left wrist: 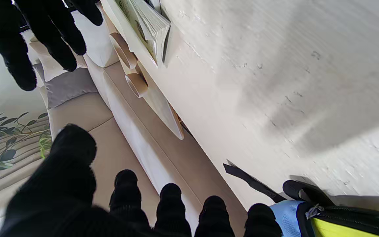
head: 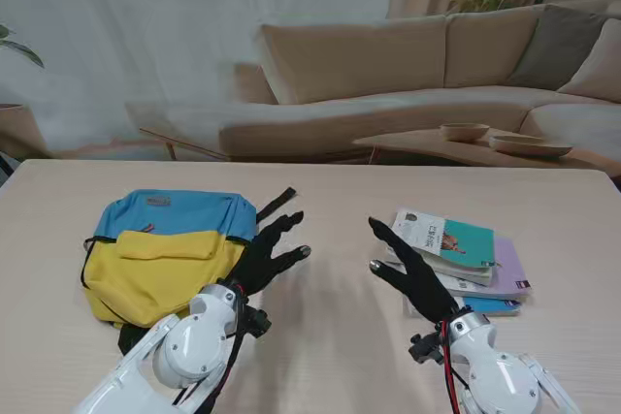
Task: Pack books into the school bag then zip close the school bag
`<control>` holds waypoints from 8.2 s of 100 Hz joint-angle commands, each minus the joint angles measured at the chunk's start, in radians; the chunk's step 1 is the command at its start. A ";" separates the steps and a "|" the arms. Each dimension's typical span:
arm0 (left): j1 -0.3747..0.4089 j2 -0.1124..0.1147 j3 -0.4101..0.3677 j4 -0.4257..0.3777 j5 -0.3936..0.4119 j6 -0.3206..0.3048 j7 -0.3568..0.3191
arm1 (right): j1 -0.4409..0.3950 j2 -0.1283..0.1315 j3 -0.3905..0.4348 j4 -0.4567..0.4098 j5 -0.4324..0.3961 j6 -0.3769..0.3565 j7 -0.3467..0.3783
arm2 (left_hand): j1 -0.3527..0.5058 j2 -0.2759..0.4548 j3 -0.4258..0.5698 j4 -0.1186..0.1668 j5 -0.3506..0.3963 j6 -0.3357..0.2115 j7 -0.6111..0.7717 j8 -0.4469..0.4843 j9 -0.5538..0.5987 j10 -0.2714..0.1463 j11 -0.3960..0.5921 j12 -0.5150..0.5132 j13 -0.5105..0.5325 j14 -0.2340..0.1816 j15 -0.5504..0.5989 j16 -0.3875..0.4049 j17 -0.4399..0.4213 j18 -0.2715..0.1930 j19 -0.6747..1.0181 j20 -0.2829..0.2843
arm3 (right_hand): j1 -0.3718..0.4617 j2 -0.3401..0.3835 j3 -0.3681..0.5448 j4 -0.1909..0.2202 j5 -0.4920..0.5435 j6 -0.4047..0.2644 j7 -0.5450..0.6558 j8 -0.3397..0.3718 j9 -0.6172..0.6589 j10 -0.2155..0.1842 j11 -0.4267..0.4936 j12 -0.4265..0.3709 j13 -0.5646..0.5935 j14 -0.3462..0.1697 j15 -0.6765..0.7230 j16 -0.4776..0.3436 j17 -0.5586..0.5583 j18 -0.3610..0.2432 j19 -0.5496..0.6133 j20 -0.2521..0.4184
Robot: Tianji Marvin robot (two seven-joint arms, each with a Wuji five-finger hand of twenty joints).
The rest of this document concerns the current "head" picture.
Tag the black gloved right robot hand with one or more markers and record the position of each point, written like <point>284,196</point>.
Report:
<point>419,283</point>

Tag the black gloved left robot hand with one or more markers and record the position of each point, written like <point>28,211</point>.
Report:
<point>257,264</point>

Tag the teal and white cover book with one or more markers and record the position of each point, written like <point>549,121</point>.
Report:
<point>456,239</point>

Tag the purple and white cover book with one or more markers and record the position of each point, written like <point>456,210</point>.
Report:
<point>509,268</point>

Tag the blue and yellow school bag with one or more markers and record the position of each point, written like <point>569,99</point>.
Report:
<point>160,264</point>

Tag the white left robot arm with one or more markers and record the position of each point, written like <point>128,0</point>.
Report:
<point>189,351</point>

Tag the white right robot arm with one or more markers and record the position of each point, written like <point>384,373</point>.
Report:
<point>500,375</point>

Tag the blue and white cover book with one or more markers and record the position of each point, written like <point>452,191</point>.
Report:
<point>490,306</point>

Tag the low wooden coffee table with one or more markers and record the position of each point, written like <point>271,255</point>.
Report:
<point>436,147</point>

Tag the small deep wooden bowl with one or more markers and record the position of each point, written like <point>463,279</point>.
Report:
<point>464,132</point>

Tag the wide shallow wooden dish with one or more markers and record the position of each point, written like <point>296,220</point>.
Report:
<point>529,146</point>

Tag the beige corner sofa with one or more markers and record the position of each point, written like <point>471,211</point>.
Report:
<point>364,94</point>

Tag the white sheer curtain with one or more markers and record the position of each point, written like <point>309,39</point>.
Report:
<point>170,21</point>

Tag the grey sofa cushion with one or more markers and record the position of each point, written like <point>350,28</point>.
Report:
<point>558,50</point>

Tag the beige plant pot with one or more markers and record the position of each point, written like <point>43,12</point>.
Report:
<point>19,130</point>

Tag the beige sofa cushion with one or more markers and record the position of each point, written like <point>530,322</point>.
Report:
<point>599,74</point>

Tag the green plant with long leaves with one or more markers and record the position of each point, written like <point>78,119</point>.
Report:
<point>24,53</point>

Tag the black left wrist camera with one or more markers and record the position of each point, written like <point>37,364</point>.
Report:
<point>257,322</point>

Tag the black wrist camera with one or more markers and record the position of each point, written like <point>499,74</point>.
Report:
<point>257,322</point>
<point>424,348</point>

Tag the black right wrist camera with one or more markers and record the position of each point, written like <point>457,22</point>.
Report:
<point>424,348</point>

